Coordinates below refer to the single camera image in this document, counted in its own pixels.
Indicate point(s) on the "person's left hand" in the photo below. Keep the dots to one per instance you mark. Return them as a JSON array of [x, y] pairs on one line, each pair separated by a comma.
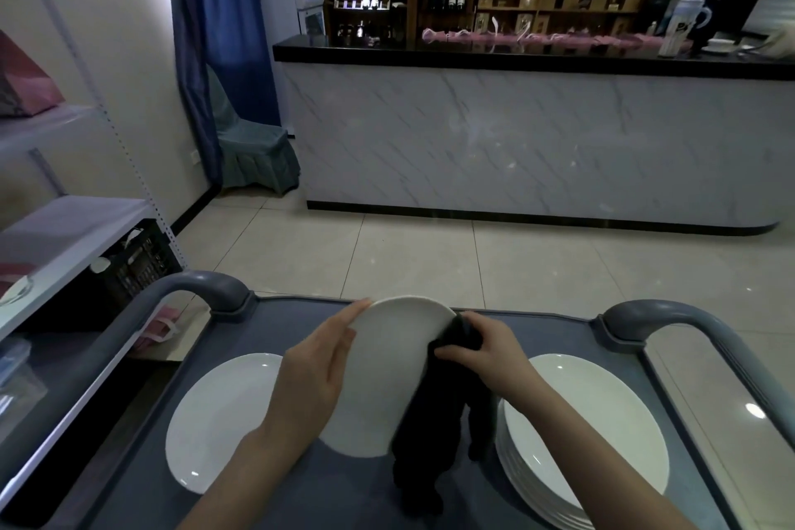
[[310, 374]]

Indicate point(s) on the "person's right hand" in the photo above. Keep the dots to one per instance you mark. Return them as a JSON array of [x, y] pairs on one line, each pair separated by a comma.
[[497, 362]]

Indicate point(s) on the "stack of white plates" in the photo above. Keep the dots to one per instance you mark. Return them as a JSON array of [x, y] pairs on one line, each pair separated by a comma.
[[596, 418], [385, 374]]

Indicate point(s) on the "dark blue cleaning cloth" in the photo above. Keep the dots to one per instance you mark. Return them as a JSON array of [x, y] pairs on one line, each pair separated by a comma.
[[428, 436]]

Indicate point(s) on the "white round plate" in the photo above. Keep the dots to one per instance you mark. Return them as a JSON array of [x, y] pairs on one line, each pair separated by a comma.
[[217, 418]]

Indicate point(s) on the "person's right forearm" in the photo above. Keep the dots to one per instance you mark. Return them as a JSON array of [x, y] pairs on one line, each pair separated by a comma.
[[596, 467]]

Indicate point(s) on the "grey service cart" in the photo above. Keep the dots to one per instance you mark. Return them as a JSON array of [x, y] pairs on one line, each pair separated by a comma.
[[273, 324]]

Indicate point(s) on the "black plastic crate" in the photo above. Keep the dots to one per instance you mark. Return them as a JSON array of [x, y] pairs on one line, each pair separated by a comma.
[[146, 265]]

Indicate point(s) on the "chair with grey-green cover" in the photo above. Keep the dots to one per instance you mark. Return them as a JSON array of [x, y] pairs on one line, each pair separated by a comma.
[[258, 157]]

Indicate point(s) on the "marble bar counter black top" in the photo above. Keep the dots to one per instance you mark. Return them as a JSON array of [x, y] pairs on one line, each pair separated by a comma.
[[515, 138]]

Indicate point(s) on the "small white cup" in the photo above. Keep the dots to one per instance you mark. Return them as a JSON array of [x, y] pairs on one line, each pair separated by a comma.
[[99, 265]]

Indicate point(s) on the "white metal shelf rack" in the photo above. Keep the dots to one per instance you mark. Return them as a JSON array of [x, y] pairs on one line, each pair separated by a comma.
[[68, 238]]

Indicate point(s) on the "clear container blue lid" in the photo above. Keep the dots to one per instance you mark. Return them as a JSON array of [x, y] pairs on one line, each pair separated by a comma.
[[15, 374]]

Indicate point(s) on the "row of pink bags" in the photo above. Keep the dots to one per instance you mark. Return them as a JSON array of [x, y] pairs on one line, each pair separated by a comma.
[[559, 42]]

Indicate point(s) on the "white refrigerator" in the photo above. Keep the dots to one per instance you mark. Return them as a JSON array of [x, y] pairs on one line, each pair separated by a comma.
[[276, 5]]

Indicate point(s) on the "blue curtain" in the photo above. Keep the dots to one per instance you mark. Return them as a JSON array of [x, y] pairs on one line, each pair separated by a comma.
[[223, 8]]

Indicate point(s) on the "white cup on saucer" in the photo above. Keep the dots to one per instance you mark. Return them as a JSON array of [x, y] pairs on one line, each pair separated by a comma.
[[719, 47]]

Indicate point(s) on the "white cloth bag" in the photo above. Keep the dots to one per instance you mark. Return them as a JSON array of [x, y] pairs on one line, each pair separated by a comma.
[[779, 45]]

